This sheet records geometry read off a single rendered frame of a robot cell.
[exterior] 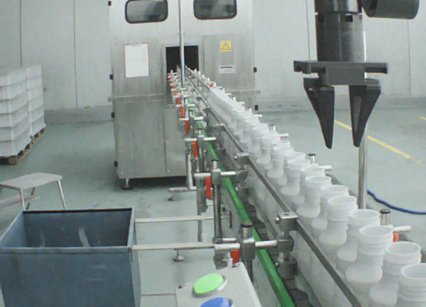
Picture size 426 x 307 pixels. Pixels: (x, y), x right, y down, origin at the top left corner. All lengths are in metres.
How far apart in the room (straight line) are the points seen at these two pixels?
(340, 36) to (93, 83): 10.47
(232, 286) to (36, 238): 1.04
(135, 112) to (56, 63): 5.79
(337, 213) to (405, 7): 0.26
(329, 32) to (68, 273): 0.81
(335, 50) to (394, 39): 11.27
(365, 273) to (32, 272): 0.84
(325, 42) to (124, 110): 4.89
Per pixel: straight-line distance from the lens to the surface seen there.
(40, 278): 1.28
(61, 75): 11.13
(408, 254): 0.53
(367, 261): 0.59
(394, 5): 0.68
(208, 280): 0.60
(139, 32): 5.46
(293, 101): 11.27
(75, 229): 1.54
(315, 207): 0.80
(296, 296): 0.84
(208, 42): 5.47
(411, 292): 0.48
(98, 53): 11.02
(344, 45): 0.65
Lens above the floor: 1.35
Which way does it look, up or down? 10 degrees down
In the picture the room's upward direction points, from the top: 2 degrees counter-clockwise
